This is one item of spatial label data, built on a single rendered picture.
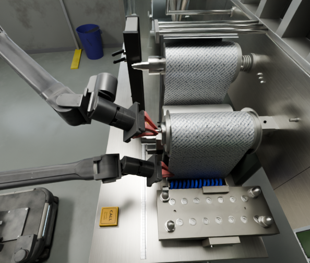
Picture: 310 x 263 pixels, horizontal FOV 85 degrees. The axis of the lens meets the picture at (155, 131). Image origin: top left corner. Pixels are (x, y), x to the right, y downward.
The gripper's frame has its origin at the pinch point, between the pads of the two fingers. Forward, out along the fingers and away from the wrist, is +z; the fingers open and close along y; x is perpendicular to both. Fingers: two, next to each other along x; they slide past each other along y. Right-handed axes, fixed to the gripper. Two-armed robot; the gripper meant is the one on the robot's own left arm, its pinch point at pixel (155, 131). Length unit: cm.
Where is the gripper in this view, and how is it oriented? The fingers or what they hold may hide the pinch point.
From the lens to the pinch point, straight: 51.6
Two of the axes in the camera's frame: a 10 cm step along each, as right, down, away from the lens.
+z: 7.6, 3.0, 5.8
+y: 0.8, 8.4, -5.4
